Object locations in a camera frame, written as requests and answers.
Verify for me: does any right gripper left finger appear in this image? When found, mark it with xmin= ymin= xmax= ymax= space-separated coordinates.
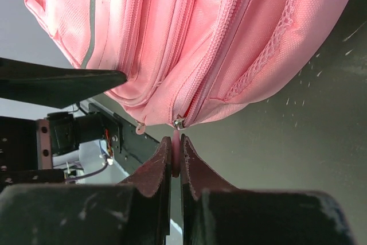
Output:
xmin=1 ymin=137 xmax=172 ymax=244

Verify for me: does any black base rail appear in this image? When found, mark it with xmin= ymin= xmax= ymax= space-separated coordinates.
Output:
xmin=88 ymin=100 xmax=159 ymax=174

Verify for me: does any pink student backpack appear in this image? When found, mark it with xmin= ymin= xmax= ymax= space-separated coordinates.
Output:
xmin=23 ymin=0 xmax=359 ymax=178

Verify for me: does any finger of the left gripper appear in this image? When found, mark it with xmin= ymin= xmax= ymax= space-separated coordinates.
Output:
xmin=1 ymin=57 xmax=127 ymax=109

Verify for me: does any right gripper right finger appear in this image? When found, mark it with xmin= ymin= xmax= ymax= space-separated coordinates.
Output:
xmin=180 ymin=135 xmax=356 ymax=244

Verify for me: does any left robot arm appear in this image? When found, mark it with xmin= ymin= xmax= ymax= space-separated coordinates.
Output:
xmin=1 ymin=57 xmax=126 ymax=189

